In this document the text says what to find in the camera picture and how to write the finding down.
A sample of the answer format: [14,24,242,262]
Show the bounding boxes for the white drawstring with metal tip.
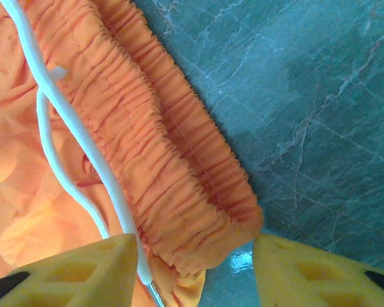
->
[0,0,164,307]

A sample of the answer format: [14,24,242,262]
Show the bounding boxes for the light orange shorts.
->
[0,0,265,307]

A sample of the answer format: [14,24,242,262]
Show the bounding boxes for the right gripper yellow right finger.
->
[252,235,384,307]

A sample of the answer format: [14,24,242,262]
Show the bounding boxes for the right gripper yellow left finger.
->
[0,232,138,307]

